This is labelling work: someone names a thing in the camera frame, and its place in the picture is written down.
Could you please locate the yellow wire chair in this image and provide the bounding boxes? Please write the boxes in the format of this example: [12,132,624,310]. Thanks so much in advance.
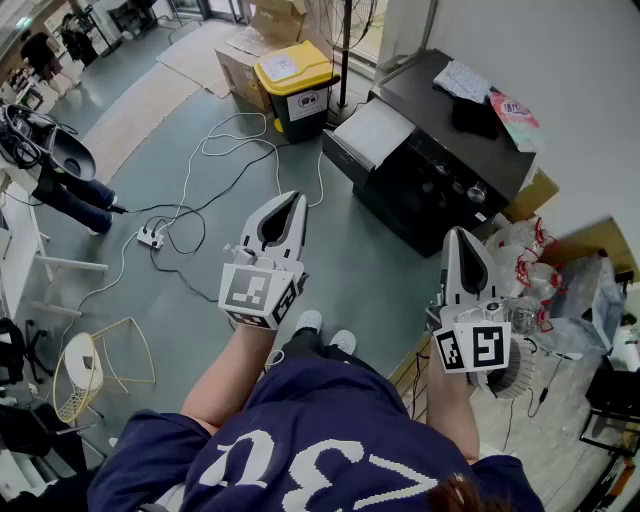
[52,316,156,426]

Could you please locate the black washing machine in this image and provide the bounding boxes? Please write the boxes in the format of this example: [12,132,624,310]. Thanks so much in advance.
[352,48,539,259]

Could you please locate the black cable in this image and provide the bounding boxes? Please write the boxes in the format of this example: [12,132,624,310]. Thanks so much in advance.
[112,144,291,304]

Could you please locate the person's white left shoe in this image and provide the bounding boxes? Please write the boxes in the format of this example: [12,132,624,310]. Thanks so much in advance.
[294,309,324,334]

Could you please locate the flattened cardboard sheet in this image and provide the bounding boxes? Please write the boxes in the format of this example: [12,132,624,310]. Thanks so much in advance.
[155,19,251,100]

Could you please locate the white cable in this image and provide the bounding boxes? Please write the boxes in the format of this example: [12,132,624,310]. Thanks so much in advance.
[59,112,326,351]

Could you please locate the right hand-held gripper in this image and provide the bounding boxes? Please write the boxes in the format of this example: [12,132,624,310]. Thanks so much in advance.
[424,227,513,390]

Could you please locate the white power strip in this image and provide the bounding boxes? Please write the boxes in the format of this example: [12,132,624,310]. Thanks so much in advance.
[136,225,165,250]

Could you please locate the person's right forearm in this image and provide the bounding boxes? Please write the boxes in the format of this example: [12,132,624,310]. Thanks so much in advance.
[427,359,481,466]

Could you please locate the person's left forearm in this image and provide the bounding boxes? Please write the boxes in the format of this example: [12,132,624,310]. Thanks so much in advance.
[180,319,279,436]

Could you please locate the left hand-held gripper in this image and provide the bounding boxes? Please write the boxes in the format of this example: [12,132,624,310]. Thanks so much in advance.
[218,190,308,331]

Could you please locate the black cloth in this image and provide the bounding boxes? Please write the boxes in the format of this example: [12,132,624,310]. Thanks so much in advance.
[452,94,501,141]

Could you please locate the clear plastic bag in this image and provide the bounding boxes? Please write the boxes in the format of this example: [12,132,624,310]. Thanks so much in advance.
[549,252,626,351]

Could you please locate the pink detergent bag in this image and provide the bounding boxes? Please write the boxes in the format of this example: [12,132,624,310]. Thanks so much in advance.
[488,91,546,154]

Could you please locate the brown cardboard box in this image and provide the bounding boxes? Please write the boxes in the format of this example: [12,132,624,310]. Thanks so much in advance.
[502,167,560,224]
[214,27,274,114]

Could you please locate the white table frame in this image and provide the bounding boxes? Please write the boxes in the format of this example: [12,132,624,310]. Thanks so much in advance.
[0,182,109,319]

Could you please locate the white patterned cloth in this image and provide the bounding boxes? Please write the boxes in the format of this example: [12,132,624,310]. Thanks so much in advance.
[432,59,494,105]

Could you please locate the round grey fan heater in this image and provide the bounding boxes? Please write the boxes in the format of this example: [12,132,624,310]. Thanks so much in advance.
[467,334,536,400]

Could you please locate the black metal frame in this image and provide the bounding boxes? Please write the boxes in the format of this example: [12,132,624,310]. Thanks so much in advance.
[579,349,640,456]

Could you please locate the wooden slat pallet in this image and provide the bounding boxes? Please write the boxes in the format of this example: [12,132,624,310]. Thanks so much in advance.
[387,332,434,424]

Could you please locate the person's black trousers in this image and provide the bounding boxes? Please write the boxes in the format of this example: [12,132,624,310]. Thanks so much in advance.
[279,327,376,371]

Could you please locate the black standing fan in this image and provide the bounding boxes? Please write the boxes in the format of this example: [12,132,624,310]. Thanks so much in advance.
[304,0,381,126]

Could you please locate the person's white shoe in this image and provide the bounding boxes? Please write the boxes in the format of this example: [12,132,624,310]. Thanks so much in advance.
[294,309,324,334]
[329,329,358,356]

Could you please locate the yellow-lidded black trash bin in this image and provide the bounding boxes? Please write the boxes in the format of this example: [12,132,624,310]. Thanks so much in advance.
[253,40,341,145]

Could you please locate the black office chair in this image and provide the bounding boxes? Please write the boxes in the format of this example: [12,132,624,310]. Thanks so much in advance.
[0,317,54,386]

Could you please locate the pile of clear plastic bottles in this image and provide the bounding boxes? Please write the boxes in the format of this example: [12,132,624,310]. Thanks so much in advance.
[482,214,566,336]

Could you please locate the grey plastic shell with hole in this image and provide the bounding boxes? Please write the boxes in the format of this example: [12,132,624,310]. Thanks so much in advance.
[0,102,97,184]

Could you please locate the person's navy printed shirt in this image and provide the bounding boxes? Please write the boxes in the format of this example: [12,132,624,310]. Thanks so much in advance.
[87,357,546,512]

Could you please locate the person's white right shoe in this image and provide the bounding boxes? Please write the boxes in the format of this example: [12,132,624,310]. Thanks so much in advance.
[329,329,358,356]

